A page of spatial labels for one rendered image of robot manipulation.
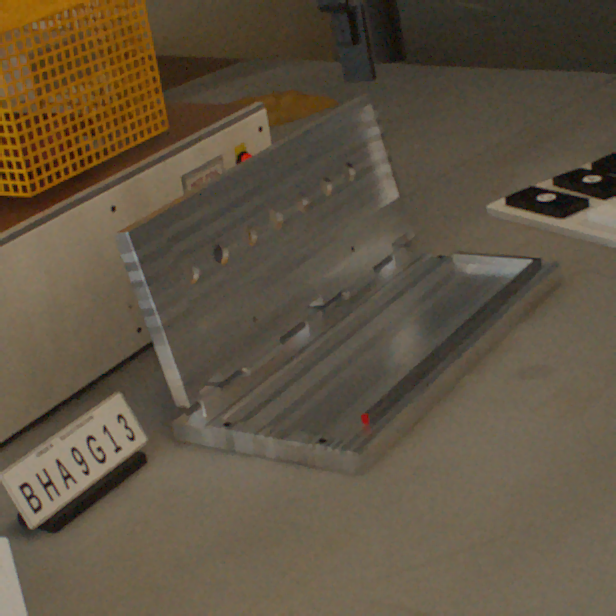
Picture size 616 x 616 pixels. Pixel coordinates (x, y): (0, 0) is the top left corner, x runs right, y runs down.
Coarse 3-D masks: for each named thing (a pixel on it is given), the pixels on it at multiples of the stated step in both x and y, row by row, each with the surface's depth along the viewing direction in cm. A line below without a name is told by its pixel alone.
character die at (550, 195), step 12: (516, 192) 177; (528, 192) 176; (540, 192) 175; (552, 192) 175; (516, 204) 174; (528, 204) 173; (540, 204) 172; (552, 204) 171; (564, 204) 170; (576, 204) 170; (588, 204) 171; (552, 216) 170; (564, 216) 169
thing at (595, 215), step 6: (606, 204) 168; (594, 210) 166; (600, 210) 166; (606, 210) 166; (612, 210) 166; (588, 216) 167; (594, 216) 166; (600, 216) 165; (606, 216) 164; (612, 216) 164; (600, 222) 165; (606, 222) 164; (612, 222) 163
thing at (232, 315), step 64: (320, 128) 149; (192, 192) 133; (256, 192) 141; (320, 192) 150; (384, 192) 159; (128, 256) 125; (192, 256) 132; (256, 256) 140; (320, 256) 147; (384, 256) 156; (192, 320) 130; (256, 320) 138; (192, 384) 129
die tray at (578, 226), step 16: (496, 208) 176; (512, 208) 175; (592, 208) 171; (528, 224) 171; (544, 224) 169; (560, 224) 167; (576, 224) 166; (592, 224) 166; (592, 240) 163; (608, 240) 161
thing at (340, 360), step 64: (448, 256) 160; (320, 320) 147; (384, 320) 146; (448, 320) 144; (512, 320) 144; (256, 384) 135; (320, 384) 134; (384, 384) 132; (448, 384) 133; (256, 448) 126; (320, 448) 122; (384, 448) 124
